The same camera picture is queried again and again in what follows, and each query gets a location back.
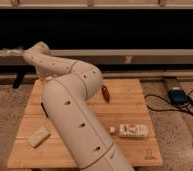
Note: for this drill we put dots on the dark small box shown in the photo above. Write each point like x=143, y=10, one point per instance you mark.
x=43, y=109

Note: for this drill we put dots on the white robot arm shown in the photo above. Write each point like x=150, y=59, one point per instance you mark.
x=68, y=84

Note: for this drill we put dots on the blue power adapter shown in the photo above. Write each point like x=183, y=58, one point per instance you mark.
x=177, y=97

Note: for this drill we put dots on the wooden table board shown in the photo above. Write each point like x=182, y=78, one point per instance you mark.
x=127, y=105

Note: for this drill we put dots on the white remote-like box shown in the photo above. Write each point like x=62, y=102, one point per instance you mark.
x=133, y=131

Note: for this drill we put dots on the small white cube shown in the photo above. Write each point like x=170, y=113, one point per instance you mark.
x=112, y=130

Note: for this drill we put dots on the red-brown oval object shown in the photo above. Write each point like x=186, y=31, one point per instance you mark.
x=105, y=93

